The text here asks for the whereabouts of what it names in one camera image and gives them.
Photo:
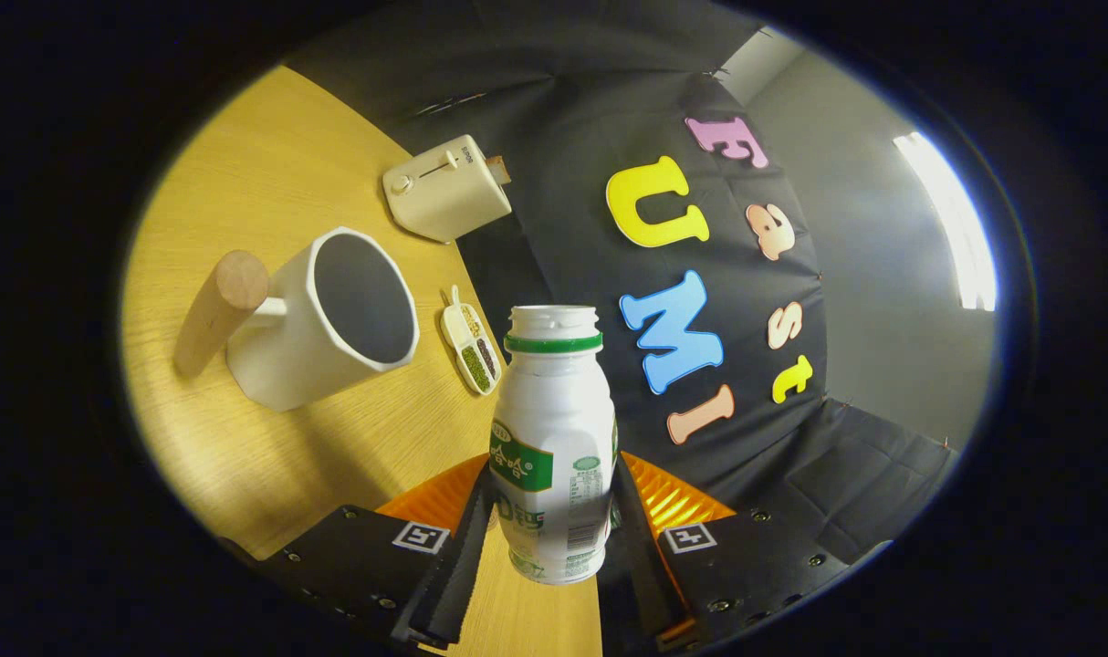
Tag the cream toaster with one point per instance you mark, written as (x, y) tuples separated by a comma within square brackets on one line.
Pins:
[(444, 196)]

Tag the white sectioned dish with beans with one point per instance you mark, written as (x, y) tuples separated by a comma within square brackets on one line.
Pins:
[(470, 342)]

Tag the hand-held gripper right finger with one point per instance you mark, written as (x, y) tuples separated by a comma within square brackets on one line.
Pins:
[(645, 557)]

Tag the black backdrop cloth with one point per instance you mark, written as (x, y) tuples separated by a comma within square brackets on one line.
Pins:
[(572, 119)]

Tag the ceiling light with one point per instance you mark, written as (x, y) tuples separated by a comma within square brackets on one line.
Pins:
[(956, 219)]

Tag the white juice bottle green label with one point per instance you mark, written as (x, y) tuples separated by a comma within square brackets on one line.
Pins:
[(554, 420)]

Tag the toast slice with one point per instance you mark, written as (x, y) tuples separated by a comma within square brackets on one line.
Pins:
[(498, 170)]

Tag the wooden table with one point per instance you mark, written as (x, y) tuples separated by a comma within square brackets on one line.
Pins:
[(271, 155)]

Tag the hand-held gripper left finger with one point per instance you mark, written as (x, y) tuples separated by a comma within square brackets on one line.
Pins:
[(463, 566)]

